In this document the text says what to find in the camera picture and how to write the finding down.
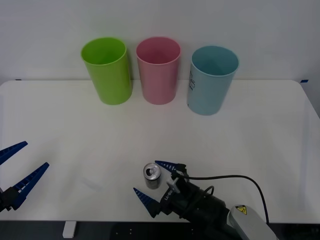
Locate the pale blue plastic bin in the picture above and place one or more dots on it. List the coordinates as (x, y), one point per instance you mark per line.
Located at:
(207, 92)

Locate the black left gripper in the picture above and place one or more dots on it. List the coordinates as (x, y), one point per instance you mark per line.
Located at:
(3, 201)

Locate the silver and black drink can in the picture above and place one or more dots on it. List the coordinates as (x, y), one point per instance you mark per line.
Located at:
(152, 178)

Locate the pink plastic bin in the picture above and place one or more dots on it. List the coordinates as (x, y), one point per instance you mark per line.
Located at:
(158, 82)

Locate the white table leg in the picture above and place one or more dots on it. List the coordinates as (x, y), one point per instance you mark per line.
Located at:
(68, 228)

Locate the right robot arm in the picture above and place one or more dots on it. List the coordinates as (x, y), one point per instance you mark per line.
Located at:
(220, 212)

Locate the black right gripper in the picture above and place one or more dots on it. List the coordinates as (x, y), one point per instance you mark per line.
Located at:
(176, 203)

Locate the green plastic bin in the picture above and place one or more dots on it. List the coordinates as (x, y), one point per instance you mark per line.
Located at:
(110, 82)

